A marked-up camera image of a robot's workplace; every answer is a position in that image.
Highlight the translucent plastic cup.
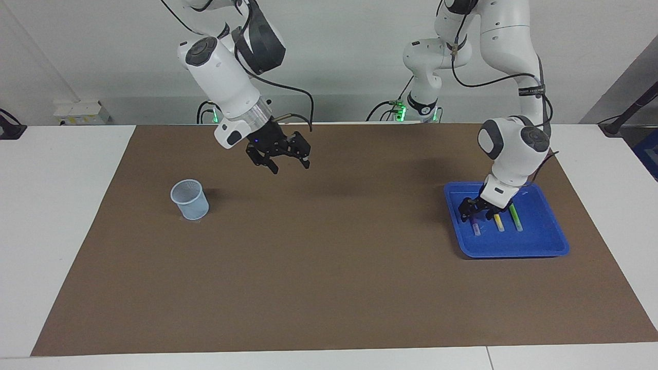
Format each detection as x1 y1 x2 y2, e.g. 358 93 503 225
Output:
170 178 210 221

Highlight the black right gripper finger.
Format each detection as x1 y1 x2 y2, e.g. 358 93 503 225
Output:
287 131 312 170
246 149 280 175

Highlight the white power strip box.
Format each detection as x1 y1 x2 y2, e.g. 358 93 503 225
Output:
52 100 111 126

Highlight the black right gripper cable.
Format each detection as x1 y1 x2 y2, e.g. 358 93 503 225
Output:
234 0 315 134

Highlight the black clamp mount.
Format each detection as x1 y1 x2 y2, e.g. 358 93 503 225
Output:
0 108 28 141

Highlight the blue crate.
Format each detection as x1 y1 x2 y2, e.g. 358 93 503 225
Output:
632 128 658 181

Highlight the brown table mat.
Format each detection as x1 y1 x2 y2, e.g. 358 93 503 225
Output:
31 122 658 357

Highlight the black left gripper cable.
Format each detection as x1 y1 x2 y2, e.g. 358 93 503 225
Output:
451 31 555 135

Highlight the black base cable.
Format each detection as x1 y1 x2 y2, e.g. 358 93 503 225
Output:
196 100 217 124
365 76 413 123

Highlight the black stand leg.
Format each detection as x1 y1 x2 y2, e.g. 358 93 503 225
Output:
598 81 658 137

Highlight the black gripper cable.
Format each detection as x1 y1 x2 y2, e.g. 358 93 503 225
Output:
451 31 555 135
234 0 315 134

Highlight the blue plastic tray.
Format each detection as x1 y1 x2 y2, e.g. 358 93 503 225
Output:
443 180 571 259

